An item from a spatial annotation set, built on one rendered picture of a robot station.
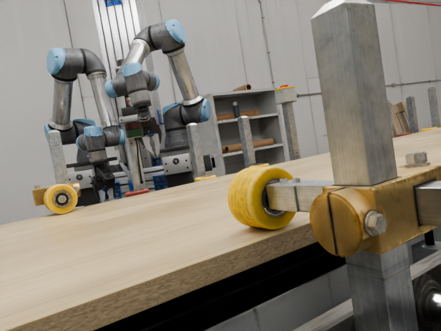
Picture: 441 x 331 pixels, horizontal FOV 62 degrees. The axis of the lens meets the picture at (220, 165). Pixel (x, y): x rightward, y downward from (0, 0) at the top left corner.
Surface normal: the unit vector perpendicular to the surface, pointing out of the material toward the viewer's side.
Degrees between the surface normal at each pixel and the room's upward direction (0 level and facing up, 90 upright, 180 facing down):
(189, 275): 90
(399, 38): 90
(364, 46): 90
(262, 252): 90
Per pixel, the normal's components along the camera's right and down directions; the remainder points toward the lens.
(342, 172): -0.84, 0.17
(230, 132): 0.47, -0.03
